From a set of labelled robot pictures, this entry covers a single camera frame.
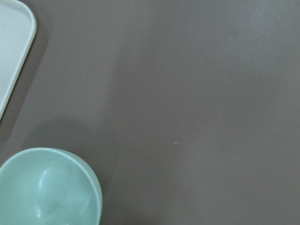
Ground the green bowl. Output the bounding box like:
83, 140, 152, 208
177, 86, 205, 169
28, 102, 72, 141
0, 148, 103, 225

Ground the cream rabbit serving tray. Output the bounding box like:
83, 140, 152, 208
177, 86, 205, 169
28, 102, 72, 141
0, 0, 37, 116

